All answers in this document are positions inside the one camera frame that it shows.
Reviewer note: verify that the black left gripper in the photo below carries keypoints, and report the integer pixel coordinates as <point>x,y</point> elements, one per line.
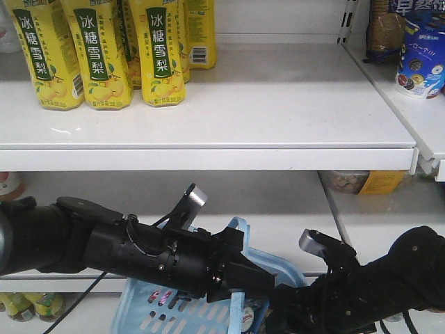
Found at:
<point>197,262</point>

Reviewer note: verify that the light blue plastic basket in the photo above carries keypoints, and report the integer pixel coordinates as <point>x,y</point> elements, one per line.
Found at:
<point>149,308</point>

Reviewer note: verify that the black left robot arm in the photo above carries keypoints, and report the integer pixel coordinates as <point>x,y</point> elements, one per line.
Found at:
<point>74,234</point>

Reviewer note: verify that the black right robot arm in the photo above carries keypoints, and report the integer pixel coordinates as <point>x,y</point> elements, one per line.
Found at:
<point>350,297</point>

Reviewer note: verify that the yellow snack package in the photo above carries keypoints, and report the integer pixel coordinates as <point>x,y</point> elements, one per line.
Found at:
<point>363,182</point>

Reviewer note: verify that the white shelf board upper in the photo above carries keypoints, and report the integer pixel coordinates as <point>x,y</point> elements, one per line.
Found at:
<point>263,107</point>

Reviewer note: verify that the yellow pear drink bottle middle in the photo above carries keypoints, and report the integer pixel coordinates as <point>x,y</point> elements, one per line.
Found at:
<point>94,26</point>

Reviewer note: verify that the yellow pear drink bottle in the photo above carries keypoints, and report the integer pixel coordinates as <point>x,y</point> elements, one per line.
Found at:
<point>49,51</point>
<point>158,46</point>
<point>94,26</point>
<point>201,38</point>

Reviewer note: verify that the yellow pear drink bottle right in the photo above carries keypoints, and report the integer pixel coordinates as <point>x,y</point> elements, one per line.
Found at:
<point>158,46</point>

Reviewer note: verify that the yellow pear drink bottle rear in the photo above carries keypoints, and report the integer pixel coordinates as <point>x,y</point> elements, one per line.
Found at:
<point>201,38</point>

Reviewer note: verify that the yellow pear drink bottle left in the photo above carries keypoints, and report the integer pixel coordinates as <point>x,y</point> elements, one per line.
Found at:
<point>49,51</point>

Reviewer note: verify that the blue cookie cup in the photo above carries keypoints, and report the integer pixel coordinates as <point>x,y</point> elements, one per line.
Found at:
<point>420,72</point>

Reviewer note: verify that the brown biscuit packet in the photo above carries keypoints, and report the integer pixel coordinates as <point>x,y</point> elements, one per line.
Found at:
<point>384,33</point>

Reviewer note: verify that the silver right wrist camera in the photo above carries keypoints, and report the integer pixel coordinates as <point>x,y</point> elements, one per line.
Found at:
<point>309,243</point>

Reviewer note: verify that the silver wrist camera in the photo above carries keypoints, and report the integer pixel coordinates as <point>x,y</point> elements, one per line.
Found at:
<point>309,243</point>
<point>187,208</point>

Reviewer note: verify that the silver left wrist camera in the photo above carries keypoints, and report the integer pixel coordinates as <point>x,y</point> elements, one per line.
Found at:
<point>187,208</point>

